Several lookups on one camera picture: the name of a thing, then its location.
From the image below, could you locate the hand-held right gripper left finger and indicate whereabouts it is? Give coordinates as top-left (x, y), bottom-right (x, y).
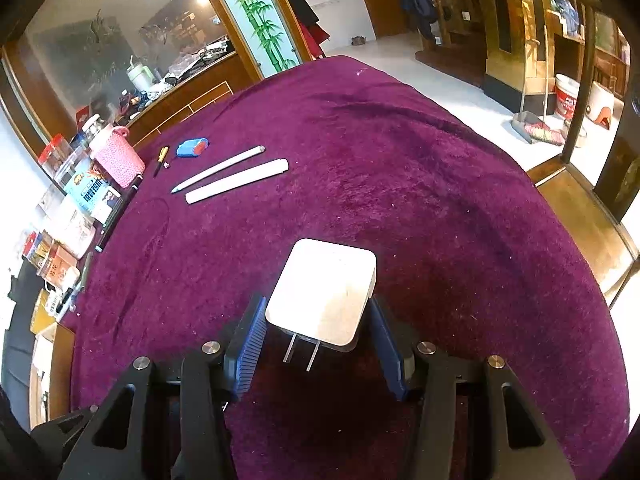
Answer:
top-left (57, 294), bottom-right (269, 480)

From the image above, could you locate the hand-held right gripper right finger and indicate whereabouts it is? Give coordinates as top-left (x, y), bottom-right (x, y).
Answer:
top-left (368, 296), bottom-right (577, 480)

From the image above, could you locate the white charger adapter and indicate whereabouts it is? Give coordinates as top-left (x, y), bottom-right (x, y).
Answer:
top-left (264, 238), bottom-right (378, 372)

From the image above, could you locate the purple tablecloth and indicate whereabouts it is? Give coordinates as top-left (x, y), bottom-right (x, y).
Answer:
top-left (64, 54), bottom-right (632, 480)

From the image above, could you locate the white pen cap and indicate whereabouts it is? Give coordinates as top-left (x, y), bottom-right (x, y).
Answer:
top-left (184, 158), bottom-right (290, 205)

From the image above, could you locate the silver marker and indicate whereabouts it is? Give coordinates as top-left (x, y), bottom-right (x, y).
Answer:
top-left (56, 251), bottom-right (96, 317)

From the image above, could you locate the white pen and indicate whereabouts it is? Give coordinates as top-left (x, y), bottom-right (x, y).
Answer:
top-left (170, 145), bottom-right (266, 195)

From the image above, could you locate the cardboard box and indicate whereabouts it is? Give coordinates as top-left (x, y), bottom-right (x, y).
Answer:
top-left (27, 320), bottom-right (77, 433)

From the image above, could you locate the white and blue small box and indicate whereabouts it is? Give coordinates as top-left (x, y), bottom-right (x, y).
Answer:
top-left (95, 187), bottom-right (123, 226)

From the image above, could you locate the orange-label jar with red lid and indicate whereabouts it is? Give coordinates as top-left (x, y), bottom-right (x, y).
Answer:
top-left (37, 242), bottom-right (81, 286)

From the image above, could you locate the white plastic jar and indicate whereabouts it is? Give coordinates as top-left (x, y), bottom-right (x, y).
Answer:
top-left (50, 202), bottom-right (98, 261)

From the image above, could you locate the blue lighter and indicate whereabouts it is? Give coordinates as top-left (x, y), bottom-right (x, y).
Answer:
top-left (177, 137), bottom-right (210, 159)

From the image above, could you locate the clear jar with blue label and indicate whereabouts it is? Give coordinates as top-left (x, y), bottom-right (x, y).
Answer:
top-left (62, 157), bottom-right (121, 216)

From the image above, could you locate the pink knit-sleeved bottle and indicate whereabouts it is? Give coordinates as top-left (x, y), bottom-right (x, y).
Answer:
top-left (89, 122), bottom-right (147, 190)

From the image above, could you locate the dark wooden chair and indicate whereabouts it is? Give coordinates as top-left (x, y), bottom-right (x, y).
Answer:
top-left (526, 0), bottom-right (640, 308)

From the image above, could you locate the wooden counter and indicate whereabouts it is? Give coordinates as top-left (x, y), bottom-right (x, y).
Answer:
top-left (122, 50), bottom-right (261, 153)

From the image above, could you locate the broom with dustpan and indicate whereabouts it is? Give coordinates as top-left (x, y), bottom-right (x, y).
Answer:
top-left (511, 25), bottom-right (566, 147)

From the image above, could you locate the clear jar with red lid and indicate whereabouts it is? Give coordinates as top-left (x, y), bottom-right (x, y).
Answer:
top-left (37, 133), bottom-right (74, 179)

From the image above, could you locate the white and red bucket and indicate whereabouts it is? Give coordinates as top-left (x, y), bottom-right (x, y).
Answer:
top-left (553, 73), bottom-right (584, 122)

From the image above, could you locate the bamboo painted panel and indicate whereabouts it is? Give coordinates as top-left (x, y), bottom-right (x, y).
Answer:
top-left (202, 0), bottom-right (301, 78)

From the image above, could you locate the wooden staircase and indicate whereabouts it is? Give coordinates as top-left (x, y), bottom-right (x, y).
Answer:
top-left (407, 0), bottom-right (493, 86)

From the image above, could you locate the blue jacket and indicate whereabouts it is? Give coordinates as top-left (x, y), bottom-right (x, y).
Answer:
top-left (400, 0), bottom-right (438, 41)

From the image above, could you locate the dark coat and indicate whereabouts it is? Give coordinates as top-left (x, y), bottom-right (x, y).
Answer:
top-left (277, 0), bottom-right (321, 36)

